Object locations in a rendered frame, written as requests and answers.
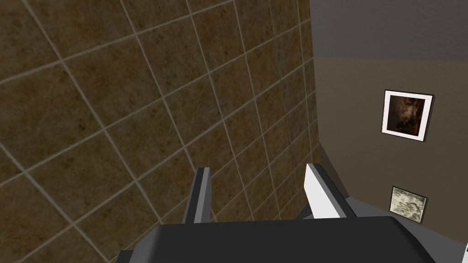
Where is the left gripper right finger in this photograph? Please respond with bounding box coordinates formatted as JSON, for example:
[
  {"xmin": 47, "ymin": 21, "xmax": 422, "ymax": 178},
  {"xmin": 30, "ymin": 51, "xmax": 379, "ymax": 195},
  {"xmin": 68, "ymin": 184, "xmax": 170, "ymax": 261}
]
[{"xmin": 294, "ymin": 163, "xmax": 358, "ymax": 220}]

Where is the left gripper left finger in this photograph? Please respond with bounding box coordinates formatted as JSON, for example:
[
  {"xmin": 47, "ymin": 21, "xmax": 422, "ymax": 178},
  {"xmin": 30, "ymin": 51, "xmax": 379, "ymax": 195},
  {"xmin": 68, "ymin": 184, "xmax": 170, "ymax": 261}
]
[{"xmin": 182, "ymin": 167, "xmax": 213, "ymax": 225}]

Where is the pale picture in dark frame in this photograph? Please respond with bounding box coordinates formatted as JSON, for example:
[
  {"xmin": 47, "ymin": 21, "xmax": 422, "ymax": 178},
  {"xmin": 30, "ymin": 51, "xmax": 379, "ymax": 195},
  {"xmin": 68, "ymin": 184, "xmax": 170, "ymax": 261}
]
[{"xmin": 389, "ymin": 186, "xmax": 428, "ymax": 224}]

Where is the dark picture in white frame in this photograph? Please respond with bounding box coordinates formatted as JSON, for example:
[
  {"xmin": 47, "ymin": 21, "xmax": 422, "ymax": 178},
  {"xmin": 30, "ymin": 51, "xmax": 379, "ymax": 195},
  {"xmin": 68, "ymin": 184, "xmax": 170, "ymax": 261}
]
[{"xmin": 380, "ymin": 89, "xmax": 435, "ymax": 142}]

